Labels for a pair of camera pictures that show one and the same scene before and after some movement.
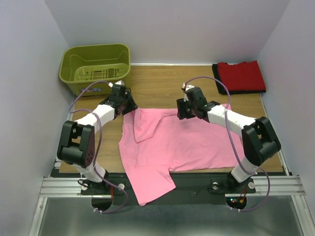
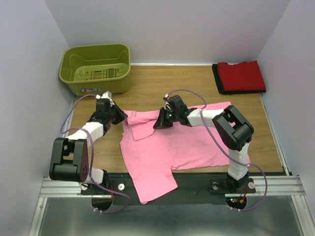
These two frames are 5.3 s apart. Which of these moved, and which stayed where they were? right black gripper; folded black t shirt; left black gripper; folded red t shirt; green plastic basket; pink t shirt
Moved: right black gripper; left black gripper
Stayed: pink t shirt; green plastic basket; folded black t shirt; folded red t shirt
